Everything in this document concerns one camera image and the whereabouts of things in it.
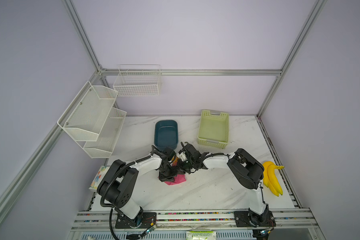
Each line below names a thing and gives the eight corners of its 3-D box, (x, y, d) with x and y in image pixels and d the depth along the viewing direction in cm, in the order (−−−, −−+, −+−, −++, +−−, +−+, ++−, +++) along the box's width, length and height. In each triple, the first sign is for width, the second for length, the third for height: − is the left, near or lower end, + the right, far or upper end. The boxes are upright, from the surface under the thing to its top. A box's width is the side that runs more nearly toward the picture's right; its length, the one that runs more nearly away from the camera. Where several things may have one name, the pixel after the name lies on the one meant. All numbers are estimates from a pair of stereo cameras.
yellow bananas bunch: (259, 188, 86) (263, 184, 81) (263, 162, 97) (267, 157, 92) (276, 196, 84) (282, 193, 79) (279, 168, 95) (284, 163, 89)
